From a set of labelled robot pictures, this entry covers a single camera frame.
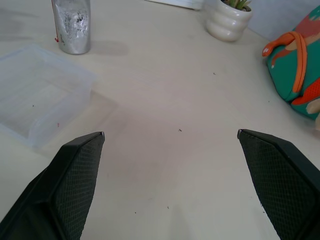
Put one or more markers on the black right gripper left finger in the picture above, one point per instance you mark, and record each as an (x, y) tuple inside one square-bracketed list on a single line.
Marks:
[(72, 185)]

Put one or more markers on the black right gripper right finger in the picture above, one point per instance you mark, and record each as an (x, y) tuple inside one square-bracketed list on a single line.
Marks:
[(280, 180)]

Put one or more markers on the clear plastic container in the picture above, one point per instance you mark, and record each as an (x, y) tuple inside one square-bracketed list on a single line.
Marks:
[(37, 95)]

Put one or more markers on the green dinosaur print bag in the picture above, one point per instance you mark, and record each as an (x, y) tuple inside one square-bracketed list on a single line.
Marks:
[(297, 65)]

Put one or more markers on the silver foil pouch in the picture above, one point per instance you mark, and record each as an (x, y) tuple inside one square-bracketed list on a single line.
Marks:
[(73, 25)]

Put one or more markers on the white ribbed ceramic plant pot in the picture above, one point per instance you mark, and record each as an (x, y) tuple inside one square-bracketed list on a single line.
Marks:
[(227, 21)]

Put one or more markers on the green succulent plant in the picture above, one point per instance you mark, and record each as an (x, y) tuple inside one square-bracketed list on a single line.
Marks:
[(239, 3)]

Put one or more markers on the white flat object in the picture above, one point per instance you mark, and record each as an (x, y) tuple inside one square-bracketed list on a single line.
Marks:
[(180, 3)]

